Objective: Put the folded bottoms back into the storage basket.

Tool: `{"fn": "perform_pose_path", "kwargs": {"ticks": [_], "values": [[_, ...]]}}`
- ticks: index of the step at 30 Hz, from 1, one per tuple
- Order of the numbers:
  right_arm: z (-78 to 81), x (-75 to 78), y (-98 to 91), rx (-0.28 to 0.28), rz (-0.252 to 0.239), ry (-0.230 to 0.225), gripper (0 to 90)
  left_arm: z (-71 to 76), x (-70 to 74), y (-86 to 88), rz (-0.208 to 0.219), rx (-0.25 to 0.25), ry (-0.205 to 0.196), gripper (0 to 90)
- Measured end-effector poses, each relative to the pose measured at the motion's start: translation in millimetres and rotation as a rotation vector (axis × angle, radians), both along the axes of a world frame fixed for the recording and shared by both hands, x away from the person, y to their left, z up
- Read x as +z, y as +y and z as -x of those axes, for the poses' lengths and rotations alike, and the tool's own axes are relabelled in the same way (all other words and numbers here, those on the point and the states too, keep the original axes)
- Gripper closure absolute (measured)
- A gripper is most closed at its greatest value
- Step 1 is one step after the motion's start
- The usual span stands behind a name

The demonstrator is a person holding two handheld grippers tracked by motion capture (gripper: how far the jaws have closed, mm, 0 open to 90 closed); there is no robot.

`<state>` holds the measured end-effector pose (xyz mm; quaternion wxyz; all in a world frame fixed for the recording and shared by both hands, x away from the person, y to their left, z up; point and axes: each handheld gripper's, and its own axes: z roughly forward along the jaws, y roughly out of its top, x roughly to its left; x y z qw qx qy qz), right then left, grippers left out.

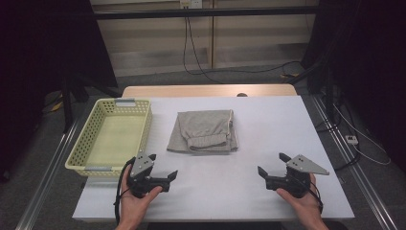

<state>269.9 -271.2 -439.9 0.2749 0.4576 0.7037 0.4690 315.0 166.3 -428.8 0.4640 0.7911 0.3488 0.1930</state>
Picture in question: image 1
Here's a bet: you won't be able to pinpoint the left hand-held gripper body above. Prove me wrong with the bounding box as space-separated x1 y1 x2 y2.
126 151 170 199

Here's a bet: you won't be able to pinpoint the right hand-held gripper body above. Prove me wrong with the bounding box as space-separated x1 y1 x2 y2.
265 154 330 198

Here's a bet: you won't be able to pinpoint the yellow perforated plastic basket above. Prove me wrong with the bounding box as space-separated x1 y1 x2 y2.
64 98 153 178

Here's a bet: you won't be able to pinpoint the grey pants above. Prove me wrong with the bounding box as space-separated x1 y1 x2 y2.
166 109 239 155

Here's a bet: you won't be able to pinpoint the person's right hand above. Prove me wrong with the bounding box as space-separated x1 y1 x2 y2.
276 173 323 221

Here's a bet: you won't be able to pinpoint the person's left hand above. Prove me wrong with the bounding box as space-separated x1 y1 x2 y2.
118 165 164 224

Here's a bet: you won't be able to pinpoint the wooden table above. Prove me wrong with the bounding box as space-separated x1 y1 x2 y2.
122 83 298 99

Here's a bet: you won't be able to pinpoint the black curtain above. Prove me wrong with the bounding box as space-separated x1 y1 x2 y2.
301 0 406 164
0 0 119 183

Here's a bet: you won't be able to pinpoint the black horizontal metal bar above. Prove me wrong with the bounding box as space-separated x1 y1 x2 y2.
93 5 320 21

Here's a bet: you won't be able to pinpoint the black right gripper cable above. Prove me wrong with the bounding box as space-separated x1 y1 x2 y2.
305 181 325 214

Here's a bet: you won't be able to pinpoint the aluminium floor rail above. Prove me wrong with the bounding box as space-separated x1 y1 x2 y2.
309 95 399 230
14 116 81 230

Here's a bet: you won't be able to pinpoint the white floor cable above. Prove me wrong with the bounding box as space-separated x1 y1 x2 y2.
331 103 393 167

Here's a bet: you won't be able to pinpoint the black floor cable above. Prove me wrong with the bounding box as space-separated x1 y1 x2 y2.
182 14 302 85

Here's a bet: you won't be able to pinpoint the white wall socket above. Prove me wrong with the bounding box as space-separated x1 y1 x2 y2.
179 0 204 10

